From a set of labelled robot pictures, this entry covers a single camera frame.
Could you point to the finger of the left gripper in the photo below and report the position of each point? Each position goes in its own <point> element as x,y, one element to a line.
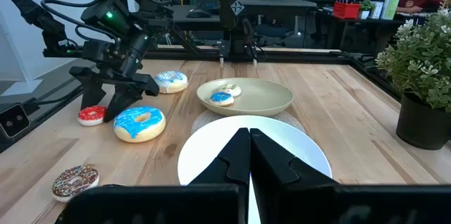
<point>89,83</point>
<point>127,90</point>

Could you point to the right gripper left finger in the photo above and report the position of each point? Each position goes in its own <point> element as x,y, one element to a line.
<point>218,203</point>

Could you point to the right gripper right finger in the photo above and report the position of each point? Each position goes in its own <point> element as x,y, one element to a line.
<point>282,203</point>

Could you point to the small red sprinkled donut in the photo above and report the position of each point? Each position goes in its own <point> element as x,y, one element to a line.
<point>89,115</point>

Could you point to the large blue frosted donut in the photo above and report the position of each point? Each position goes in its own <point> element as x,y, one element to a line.
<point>141,129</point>

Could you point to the large white blue-drizzled donut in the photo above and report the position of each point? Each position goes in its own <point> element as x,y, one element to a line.
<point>172,81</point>

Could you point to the small blue frosted donut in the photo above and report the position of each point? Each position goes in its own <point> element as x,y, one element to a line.
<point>221,99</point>

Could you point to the large chocolate frosted donut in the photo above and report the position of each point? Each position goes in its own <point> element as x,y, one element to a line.
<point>112,185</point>

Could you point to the small chocolate sprinkled donut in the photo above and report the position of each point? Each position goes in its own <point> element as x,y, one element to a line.
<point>74,181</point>

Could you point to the small white frosted donut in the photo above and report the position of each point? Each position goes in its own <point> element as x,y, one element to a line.
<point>234,90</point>

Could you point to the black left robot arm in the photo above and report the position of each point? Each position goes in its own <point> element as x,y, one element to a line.
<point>237,41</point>

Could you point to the white round plate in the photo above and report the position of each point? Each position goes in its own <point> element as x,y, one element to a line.
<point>211,146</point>

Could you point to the woven round coaster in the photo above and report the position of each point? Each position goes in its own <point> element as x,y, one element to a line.
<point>201,120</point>

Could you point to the black computer mouse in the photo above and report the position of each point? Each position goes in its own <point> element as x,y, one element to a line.
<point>198,13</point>

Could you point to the black keyboard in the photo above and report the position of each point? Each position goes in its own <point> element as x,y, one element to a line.
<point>209,5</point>

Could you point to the beige round plate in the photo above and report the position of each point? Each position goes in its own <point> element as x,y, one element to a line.
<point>260,100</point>

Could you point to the black office desk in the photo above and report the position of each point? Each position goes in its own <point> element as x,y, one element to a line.
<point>278,4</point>

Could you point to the green plant in black pot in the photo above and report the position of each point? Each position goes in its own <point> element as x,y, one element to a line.
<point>423,125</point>

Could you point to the dark office desk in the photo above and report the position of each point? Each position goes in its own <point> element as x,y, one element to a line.
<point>352,23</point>

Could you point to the red pencil box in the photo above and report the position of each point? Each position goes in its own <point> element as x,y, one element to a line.
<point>347,11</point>

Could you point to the small plant in white pot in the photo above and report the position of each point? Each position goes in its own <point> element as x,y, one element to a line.
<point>366,7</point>

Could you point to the white framed card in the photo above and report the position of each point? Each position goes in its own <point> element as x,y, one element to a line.
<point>376,10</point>

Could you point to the green white sign card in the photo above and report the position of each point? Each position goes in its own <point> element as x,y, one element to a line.
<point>390,5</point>

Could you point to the black table-level camera box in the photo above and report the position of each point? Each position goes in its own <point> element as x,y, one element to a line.
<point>14,120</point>

